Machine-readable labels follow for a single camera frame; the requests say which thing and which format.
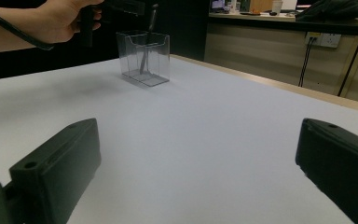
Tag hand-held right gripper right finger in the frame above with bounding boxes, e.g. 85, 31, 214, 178
295, 118, 358, 224

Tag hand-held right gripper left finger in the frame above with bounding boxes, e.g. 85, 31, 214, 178
8, 118, 103, 224

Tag black makeup brush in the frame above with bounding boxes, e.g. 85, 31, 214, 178
139, 3, 159, 76

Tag clear plastic organizer box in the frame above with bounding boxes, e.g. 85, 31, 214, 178
116, 30, 172, 88

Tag computer monitor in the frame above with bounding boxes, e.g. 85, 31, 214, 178
210, 0, 227, 11

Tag brown box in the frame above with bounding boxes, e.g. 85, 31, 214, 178
249, 0, 274, 14

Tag background wooden counter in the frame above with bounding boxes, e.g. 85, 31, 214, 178
208, 11, 358, 35

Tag white cup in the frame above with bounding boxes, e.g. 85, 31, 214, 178
271, 0, 284, 15

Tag black bag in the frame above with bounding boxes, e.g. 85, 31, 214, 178
294, 0, 358, 22

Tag black wall cable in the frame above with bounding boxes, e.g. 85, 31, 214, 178
297, 37, 315, 88
337, 35, 358, 98

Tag white wall socket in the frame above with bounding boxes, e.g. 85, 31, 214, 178
304, 31, 343, 49

